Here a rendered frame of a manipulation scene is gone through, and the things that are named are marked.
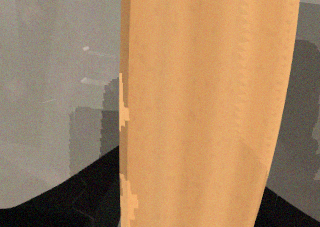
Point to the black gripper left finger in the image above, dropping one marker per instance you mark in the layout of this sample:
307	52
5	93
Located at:
90	198

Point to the light wooden board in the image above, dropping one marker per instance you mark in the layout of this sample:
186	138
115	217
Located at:
201	94

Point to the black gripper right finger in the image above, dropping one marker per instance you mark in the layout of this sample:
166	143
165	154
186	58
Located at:
274	211

